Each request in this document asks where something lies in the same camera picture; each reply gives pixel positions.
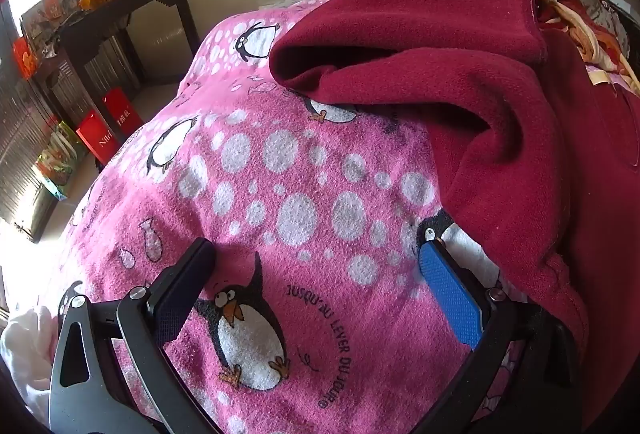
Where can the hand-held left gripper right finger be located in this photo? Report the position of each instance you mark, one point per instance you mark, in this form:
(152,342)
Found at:
(447,294)

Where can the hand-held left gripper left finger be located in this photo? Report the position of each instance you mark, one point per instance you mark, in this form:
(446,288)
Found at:
(176,299)

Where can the maroon fleece garment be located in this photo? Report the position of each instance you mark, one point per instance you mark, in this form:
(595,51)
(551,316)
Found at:
(500,89)

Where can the white cloth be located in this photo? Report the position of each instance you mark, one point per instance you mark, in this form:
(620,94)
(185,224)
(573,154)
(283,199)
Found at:
(25,349)

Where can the pink penguin print blanket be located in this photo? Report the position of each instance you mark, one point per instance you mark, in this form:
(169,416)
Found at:
(300,174)

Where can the colourful gift bag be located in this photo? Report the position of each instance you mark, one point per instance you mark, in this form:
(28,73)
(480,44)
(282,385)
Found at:
(60,159)

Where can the dark wooden cabinet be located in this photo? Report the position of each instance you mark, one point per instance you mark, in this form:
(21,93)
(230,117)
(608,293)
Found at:
(20,154)

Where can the dark wooden table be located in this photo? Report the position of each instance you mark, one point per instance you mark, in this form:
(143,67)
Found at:
(125,12)

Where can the framed picture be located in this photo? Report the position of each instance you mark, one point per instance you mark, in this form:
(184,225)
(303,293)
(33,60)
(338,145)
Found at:
(50,12)

